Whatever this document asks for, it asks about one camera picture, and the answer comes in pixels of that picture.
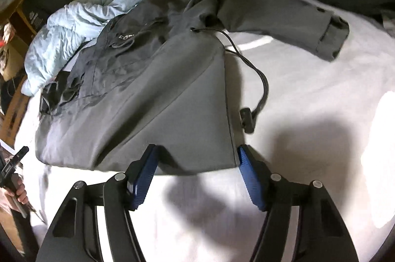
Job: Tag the grey jacket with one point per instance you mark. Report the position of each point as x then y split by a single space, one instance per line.
172 89

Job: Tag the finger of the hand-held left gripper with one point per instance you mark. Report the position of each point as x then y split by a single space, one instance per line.
18 155

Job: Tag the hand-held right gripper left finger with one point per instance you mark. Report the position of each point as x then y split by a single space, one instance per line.
145 178

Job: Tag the light blue duvet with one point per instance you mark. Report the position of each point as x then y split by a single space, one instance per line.
77 21

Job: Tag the black printed hanging garment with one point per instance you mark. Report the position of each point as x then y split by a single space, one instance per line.
40 2

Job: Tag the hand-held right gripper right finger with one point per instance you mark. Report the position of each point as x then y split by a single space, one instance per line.
251 178

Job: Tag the red white plush toy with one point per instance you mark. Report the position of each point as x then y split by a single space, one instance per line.
6 36

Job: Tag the cardboard box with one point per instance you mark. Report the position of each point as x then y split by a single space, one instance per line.
15 61

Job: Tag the person's left hand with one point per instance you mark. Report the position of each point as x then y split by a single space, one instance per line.
20 189

